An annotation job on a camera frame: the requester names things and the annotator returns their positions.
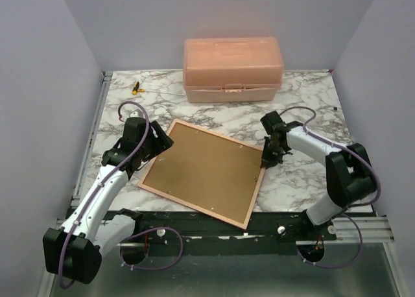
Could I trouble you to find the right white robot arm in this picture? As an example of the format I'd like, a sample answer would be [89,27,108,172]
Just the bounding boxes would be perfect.
[261,111,381,240]

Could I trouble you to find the pink wooden picture frame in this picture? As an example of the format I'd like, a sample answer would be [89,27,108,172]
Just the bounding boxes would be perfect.
[137,118,267,230]

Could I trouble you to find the pink translucent plastic toolbox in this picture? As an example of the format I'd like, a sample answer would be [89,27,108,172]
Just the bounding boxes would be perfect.
[182,36,284,103]

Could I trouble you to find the yellow black screwdriver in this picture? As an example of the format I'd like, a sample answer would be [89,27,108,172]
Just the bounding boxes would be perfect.
[132,81,186,97]

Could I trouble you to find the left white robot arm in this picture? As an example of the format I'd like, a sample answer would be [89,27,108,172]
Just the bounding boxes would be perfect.
[43,117,174,284]

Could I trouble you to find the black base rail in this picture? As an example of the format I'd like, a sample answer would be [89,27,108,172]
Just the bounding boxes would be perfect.
[66,208,338,255]

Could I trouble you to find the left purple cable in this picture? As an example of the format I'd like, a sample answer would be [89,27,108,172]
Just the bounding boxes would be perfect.
[58,101,184,290]

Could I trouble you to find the brown cardboard backing board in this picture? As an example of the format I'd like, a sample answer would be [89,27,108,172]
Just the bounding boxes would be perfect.
[142,122,263,226]

